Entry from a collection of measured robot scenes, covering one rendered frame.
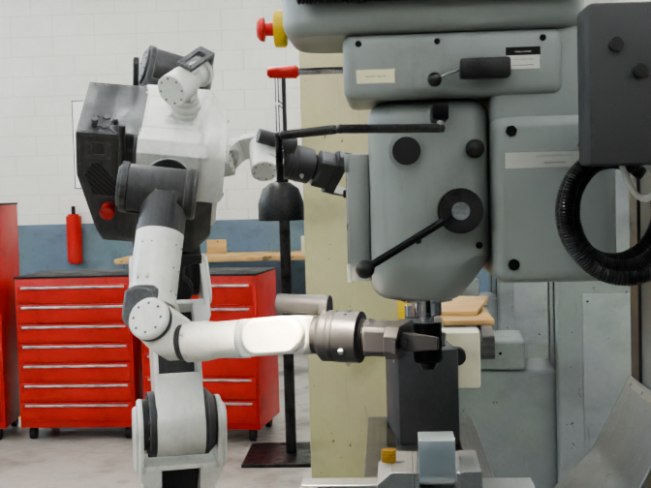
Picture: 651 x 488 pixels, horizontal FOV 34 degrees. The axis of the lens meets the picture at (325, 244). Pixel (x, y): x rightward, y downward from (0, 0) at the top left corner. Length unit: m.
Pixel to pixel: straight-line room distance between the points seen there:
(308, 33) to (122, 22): 9.56
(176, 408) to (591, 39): 1.28
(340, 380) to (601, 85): 2.27
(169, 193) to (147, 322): 0.27
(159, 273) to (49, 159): 9.35
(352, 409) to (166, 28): 7.92
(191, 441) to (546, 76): 1.13
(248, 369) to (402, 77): 4.81
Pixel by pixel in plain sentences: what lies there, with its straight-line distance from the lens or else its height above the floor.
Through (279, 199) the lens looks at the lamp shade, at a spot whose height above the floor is 1.48.
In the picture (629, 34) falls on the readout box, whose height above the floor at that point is 1.68.
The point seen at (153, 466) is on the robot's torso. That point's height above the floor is 0.91.
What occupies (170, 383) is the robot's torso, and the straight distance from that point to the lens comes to 2.35.
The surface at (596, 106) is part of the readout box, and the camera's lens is 1.44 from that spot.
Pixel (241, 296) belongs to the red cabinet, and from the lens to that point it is 6.33.
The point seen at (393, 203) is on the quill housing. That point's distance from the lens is 1.69.
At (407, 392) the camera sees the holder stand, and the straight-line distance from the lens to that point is 2.14.
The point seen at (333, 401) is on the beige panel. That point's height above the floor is 0.79.
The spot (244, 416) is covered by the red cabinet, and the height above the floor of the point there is 0.16.
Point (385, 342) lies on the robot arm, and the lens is 1.76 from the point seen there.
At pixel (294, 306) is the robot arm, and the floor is 1.29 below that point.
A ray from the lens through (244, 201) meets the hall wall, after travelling 10.88.
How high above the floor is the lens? 1.50
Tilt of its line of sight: 3 degrees down
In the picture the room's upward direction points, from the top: 2 degrees counter-clockwise
